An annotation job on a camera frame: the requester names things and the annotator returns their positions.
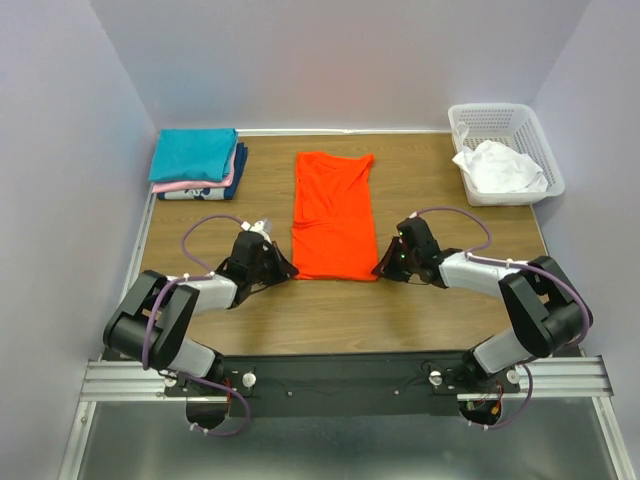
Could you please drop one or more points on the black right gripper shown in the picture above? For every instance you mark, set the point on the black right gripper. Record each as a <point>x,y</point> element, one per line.
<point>385,267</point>

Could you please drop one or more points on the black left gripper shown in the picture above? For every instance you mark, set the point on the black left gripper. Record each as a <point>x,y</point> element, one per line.
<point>283,267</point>

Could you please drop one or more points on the orange t shirt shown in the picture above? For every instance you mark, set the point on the orange t shirt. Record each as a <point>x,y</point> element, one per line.
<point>333,229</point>

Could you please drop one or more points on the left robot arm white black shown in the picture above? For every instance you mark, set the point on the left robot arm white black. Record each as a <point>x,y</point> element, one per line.
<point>150,324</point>

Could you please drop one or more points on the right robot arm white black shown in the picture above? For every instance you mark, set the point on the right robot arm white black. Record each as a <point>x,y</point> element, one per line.
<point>545,311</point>

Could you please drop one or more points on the navy blue folded t shirt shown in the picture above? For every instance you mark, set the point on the navy blue folded t shirt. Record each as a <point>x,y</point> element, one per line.
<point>214,194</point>

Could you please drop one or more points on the pink folded t shirt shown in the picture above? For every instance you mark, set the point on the pink folded t shirt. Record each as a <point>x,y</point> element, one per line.
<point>197,184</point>

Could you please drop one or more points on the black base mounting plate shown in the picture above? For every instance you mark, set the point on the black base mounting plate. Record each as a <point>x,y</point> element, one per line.
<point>390,383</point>

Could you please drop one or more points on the white crumpled t shirt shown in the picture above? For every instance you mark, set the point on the white crumpled t shirt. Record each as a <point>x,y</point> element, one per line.
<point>494,174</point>

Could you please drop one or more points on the teal folded t shirt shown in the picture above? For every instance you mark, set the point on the teal folded t shirt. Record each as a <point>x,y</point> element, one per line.
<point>193,154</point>

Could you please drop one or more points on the white plastic laundry basket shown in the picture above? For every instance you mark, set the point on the white plastic laundry basket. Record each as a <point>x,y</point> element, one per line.
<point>515,126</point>

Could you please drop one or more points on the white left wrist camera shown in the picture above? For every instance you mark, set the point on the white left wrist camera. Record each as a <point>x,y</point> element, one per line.
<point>262,227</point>

